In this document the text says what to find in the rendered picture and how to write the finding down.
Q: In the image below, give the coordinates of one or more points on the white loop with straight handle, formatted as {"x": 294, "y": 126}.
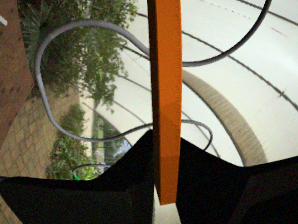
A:
{"x": 3, "y": 21}

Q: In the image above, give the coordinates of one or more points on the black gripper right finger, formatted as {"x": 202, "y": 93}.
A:
{"x": 214, "y": 191}

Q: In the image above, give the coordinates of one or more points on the orange handle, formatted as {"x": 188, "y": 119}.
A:
{"x": 165, "y": 63}

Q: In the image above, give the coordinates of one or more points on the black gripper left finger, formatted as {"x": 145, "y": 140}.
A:
{"x": 122, "y": 195}

